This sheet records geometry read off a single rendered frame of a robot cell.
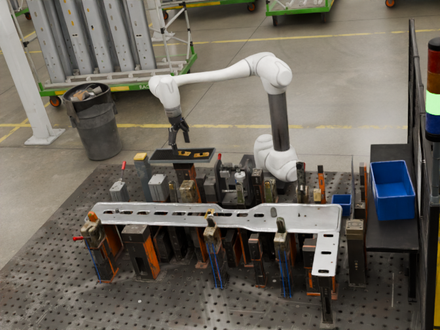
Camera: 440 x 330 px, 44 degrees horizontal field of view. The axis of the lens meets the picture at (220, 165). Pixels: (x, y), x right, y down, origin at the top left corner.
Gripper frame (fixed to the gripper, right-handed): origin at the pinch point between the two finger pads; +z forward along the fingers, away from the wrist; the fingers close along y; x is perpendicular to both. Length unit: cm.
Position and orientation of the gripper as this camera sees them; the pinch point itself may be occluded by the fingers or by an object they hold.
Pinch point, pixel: (181, 146)
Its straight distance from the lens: 304.7
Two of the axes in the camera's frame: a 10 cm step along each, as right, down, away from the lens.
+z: 1.6, 8.5, 5.0
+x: 8.9, 0.9, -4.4
